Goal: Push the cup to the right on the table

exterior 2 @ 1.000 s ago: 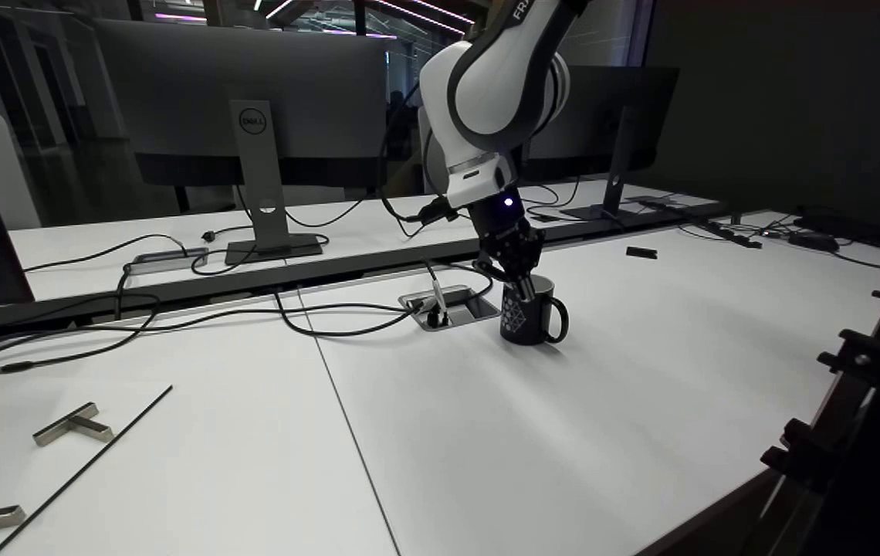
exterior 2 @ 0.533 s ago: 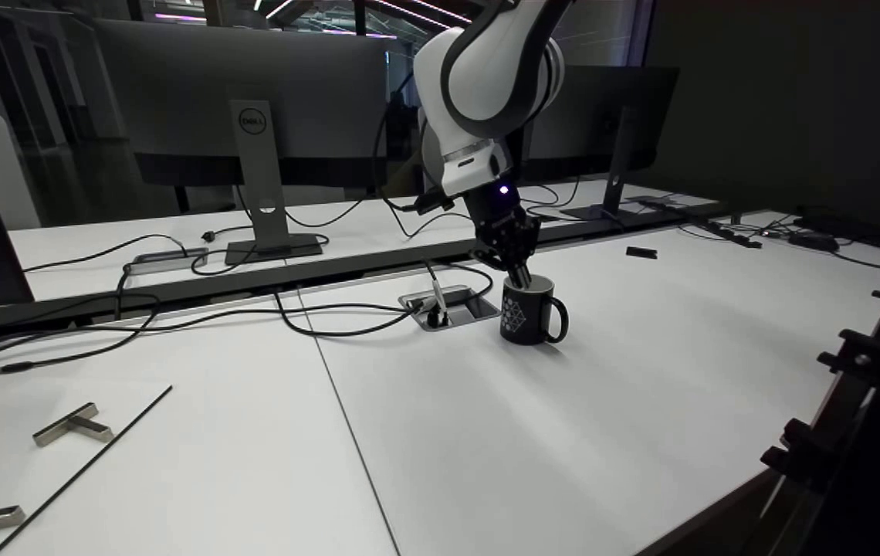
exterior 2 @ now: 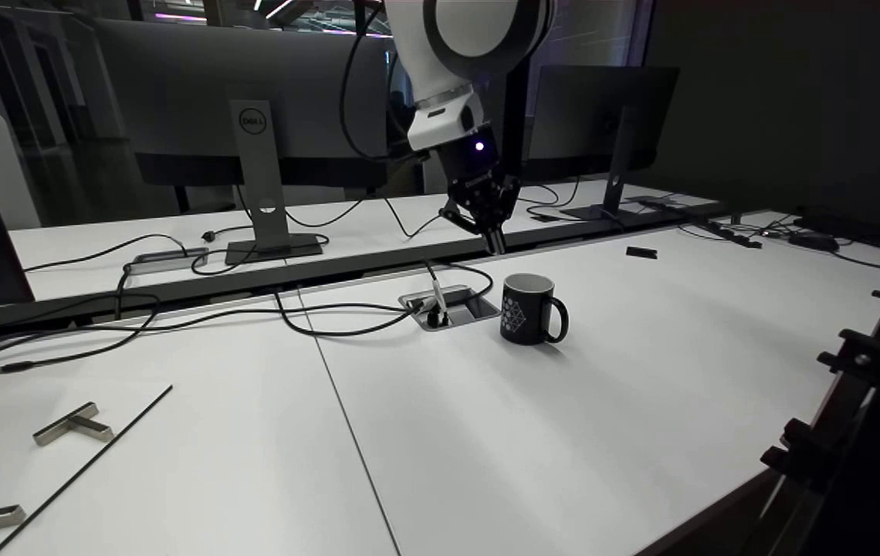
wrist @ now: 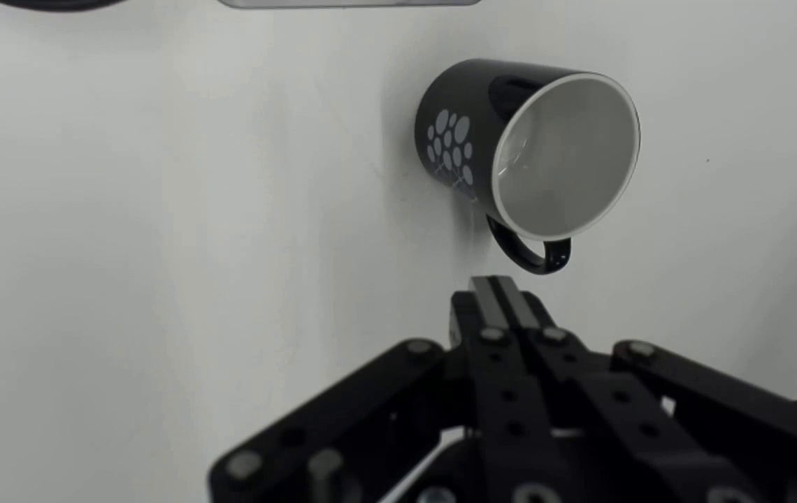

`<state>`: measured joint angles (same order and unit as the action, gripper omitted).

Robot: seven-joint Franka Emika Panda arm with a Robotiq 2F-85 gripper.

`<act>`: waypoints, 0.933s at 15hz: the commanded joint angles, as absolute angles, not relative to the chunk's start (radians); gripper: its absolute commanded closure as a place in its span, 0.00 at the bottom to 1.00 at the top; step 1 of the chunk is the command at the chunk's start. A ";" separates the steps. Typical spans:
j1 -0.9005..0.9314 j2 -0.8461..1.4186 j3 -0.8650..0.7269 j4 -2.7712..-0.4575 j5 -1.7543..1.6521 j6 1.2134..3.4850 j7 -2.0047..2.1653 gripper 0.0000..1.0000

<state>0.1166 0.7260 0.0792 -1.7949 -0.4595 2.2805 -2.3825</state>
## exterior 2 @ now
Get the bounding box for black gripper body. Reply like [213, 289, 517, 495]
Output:
[437, 128, 512, 211]

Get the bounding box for black mug with white print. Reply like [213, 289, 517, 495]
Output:
[498, 273, 570, 349]

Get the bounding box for silver table outlet box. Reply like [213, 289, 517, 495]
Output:
[395, 280, 503, 334]

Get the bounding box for dark monitor stand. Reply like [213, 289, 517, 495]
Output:
[559, 102, 666, 229]

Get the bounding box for black monitor screen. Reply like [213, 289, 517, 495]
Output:
[94, 16, 392, 193]
[503, 65, 683, 185]

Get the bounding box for black monitor stand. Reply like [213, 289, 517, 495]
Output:
[221, 95, 328, 268]

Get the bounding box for black desk gadget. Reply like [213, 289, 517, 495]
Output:
[785, 227, 844, 254]
[709, 220, 768, 249]

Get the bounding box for flat black desk box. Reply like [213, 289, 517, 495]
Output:
[126, 243, 213, 268]

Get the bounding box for thin black rod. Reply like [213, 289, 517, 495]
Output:
[0, 384, 177, 556]

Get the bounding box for black cable bundle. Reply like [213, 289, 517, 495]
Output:
[512, 179, 616, 229]

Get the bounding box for long black desk cable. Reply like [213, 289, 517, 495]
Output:
[282, 196, 370, 236]

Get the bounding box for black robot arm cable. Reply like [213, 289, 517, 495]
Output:
[336, 0, 440, 243]

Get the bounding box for black cable loop at outlet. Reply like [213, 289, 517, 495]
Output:
[271, 261, 498, 341]

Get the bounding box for black cable with plug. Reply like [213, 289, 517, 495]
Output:
[19, 229, 195, 278]

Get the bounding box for black cable with pen-like end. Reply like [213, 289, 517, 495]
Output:
[0, 304, 170, 376]

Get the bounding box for black camera frame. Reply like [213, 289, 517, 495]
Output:
[641, 268, 880, 556]

